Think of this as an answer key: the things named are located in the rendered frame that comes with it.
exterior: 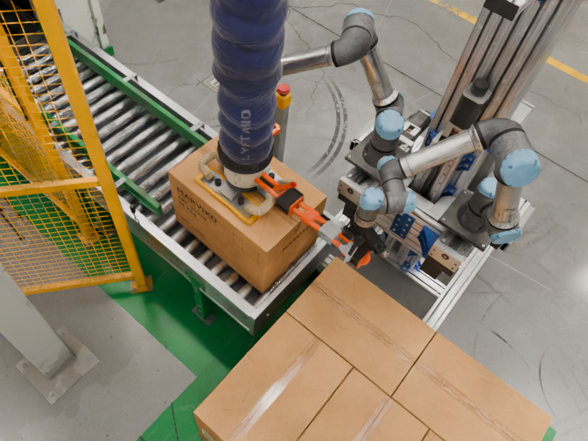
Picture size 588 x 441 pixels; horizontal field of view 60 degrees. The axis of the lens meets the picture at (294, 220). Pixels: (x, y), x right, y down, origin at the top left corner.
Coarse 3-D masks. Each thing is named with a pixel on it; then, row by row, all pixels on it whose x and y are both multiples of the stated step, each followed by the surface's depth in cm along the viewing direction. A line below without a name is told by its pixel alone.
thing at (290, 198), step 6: (282, 192) 208; (288, 192) 209; (294, 192) 209; (300, 192) 209; (276, 198) 206; (282, 198) 207; (288, 198) 208; (294, 198) 208; (300, 198) 207; (276, 204) 209; (282, 204) 205; (288, 204) 206; (294, 204) 205; (282, 210) 208; (288, 210) 206
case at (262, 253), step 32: (192, 160) 233; (192, 192) 224; (256, 192) 226; (320, 192) 229; (192, 224) 248; (224, 224) 222; (256, 224) 217; (288, 224) 219; (224, 256) 247; (256, 256) 220; (288, 256) 238; (256, 288) 244
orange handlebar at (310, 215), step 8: (280, 128) 231; (264, 176) 214; (264, 184) 211; (272, 184) 213; (272, 192) 210; (296, 208) 206; (304, 208) 207; (312, 208) 206; (304, 216) 204; (312, 216) 204; (320, 216) 205; (312, 224) 203; (336, 240) 200; (344, 240) 201; (368, 256) 197; (360, 264) 196
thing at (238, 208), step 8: (200, 176) 226; (216, 176) 226; (200, 184) 224; (208, 184) 223; (216, 184) 221; (216, 192) 221; (224, 200) 220; (232, 200) 219; (240, 200) 217; (248, 200) 220; (232, 208) 218; (240, 208) 218; (240, 216) 216; (248, 216) 216; (256, 216) 217; (248, 224) 215
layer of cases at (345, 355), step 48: (336, 288) 249; (288, 336) 234; (336, 336) 236; (384, 336) 238; (432, 336) 241; (240, 384) 220; (288, 384) 222; (336, 384) 224; (384, 384) 226; (432, 384) 228; (480, 384) 230; (240, 432) 209; (288, 432) 211; (336, 432) 213; (384, 432) 215; (432, 432) 216; (480, 432) 218; (528, 432) 220
